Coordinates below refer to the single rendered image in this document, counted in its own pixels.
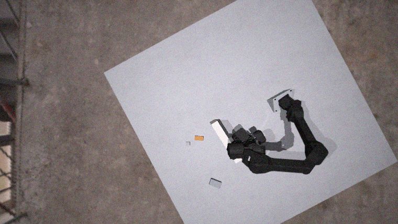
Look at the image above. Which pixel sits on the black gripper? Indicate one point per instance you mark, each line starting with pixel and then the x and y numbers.
pixel 259 136

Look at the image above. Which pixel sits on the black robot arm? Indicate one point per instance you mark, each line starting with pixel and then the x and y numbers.
pixel 260 163

